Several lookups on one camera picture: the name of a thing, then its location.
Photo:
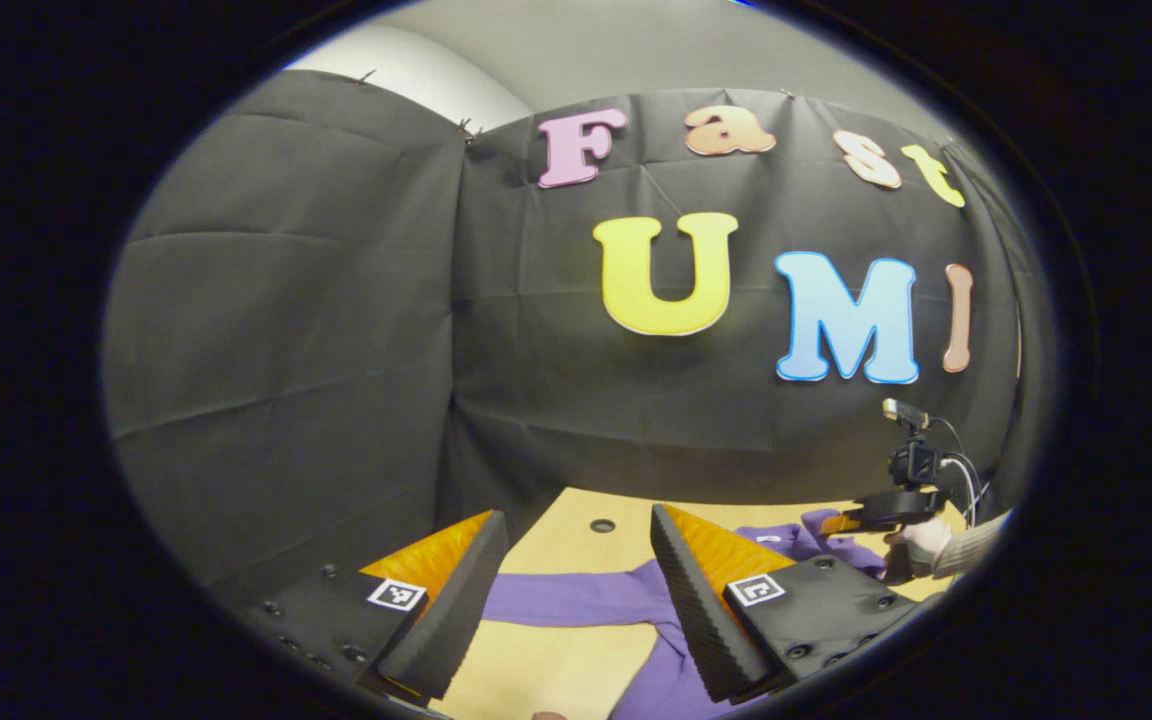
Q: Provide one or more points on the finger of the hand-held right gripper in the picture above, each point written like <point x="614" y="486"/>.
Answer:
<point x="841" y="523"/>

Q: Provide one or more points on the purple button shirt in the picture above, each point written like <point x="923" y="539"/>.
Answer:
<point x="576" y="598"/>

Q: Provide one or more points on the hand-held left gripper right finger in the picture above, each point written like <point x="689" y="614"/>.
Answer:
<point x="701" y="620"/>

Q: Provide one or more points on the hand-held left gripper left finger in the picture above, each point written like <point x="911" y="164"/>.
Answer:
<point x="451" y="620"/>

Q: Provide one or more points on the black backdrop cloth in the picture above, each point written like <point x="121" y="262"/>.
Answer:
<point x="586" y="420"/>

